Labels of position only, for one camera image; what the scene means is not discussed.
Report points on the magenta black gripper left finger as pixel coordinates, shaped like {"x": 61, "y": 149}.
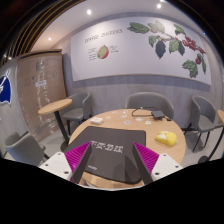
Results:
{"x": 77, "y": 159}

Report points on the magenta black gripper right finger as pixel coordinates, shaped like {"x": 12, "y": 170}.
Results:
{"x": 145, "y": 159}

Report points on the black mouse pad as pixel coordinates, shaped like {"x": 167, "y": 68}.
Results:
{"x": 111, "y": 157}

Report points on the white tissue pack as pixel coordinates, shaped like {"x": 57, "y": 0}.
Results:
{"x": 96, "y": 120}

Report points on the black power adapter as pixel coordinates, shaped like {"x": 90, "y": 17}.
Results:
{"x": 158, "y": 114}

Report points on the grey chair left back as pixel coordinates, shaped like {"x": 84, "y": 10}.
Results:
{"x": 79, "y": 110}

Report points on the grey chair near left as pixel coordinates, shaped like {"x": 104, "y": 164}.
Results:
{"x": 25, "y": 149}

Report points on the small round wooden side table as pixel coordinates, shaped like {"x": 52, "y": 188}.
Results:
{"x": 54, "y": 108}

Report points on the grey chair behind table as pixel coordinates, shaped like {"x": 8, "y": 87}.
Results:
{"x": 150, "y": 101}

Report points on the grey chair right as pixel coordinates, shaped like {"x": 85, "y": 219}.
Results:
{"x": 202, "y": 117}

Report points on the wooden wall panel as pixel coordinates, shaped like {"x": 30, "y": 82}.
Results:
{"x": 40, "y": 81}

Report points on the blue wall poster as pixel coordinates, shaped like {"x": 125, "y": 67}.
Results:
{"x": 5, "y": 88}

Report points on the coffee cherries wall mural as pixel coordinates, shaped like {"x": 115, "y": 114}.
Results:
{"x": 139, "y": 46}

